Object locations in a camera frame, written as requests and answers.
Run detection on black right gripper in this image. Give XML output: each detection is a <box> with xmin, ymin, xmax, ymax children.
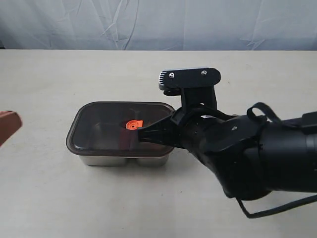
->
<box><xmin>138</xmin><ymin>87</ymin><xmax>267</xmax><ymax>154</ymax></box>

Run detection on dark lid with orange seal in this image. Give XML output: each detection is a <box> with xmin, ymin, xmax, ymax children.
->
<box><xmin>65</xmin><ymin>100</ymin><xmax>176</xmax><ymax>157</ymax></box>

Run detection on steel two-compartment lunch box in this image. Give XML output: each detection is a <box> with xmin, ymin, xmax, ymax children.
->
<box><xmin>74</xmin><ymin>100</ymin><xmax>176</xmax><ymax>167</ymax></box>

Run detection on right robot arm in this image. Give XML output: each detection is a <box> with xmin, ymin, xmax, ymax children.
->
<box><xmin>138</xmin><ymin>87</ymin><xmax>317</xmax><ymax>200</ymax></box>

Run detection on grey-blue backdrop cloth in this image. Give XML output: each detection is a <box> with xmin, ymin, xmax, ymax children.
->
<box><xmin>0</xmin><ymin>0</ymin><xmax>317</xmax><ymax>51</ymax></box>

